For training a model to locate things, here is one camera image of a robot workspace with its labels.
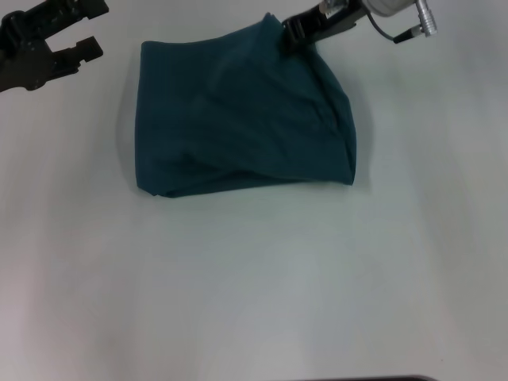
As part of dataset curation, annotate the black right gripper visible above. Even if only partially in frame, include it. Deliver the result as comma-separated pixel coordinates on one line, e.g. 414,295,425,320
276,0,375,55

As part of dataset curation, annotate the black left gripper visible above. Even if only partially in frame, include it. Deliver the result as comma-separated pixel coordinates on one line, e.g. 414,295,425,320
0,0,110,93

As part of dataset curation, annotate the teal t-shirt with beige print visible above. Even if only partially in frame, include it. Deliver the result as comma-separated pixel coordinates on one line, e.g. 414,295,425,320
133,11,357,199

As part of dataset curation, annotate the dark curved robot chest edge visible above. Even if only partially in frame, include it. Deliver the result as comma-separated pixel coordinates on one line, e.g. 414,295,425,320
348,375,434,381

